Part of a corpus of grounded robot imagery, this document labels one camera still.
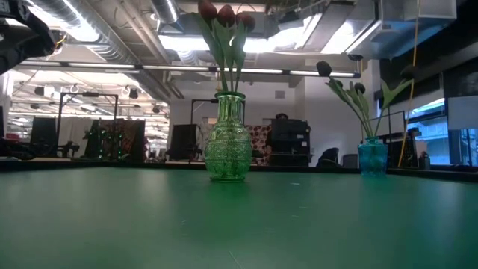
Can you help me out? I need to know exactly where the green glass vase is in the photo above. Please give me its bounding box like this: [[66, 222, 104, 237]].
[[203, 91, 254, 183]]

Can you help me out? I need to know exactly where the black tulip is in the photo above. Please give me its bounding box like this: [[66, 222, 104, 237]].
[[316, 61, 374, 140], [373, 65, 418, 140], [333, 78, 374, 139], [353, 82, 376, 139]]

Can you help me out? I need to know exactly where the dark red tulip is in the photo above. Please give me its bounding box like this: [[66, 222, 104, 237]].
[[216, 3, 237, 93], [231, 11, 257, 93]]

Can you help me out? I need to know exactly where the red tulip bouquet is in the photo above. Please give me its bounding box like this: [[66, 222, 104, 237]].
[[192, 0, 229, 93]]

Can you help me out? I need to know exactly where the blue glass vase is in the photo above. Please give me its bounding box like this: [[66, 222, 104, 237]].
[[358, 137, 389, 176]]

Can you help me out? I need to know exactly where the floral patterned board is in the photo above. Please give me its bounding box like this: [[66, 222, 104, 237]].
[[248, 125, 273, 167]]

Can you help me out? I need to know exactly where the black storage cabinet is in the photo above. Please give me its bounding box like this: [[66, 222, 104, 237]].
[[269, 118, 311, 167]]

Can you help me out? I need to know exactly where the black monitor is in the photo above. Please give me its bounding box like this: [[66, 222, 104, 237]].
[[29, 116, 58, 150], [170, 123, 199, 161]]

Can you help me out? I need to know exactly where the green table mat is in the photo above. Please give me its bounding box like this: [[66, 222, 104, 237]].
[[0, 164, 478, 269]]

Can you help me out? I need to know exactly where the black office chair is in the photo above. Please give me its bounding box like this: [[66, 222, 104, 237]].
[[315, 147, 341, 169]]

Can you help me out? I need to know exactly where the dark equipment rack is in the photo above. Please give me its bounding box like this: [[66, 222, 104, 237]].
[[84, 118, 146, 162]]

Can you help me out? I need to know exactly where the small grey bin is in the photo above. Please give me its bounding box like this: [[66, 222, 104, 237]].
[[342, 153, 359, 169]]

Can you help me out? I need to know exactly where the long ceiling light bar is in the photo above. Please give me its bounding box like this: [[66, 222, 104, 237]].
[[14, 59, 361, 79]]

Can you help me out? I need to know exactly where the silver ceiling duct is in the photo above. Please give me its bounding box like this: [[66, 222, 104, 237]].
[[31, 0, 180, 102]]

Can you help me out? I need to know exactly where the yellow hanging cable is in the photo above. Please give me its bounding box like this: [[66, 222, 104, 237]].
[[397, 0, 421, 168]]

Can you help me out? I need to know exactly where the white rectangular ceiling duct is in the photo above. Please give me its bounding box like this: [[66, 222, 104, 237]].
[[345, 0, 459, 61]]

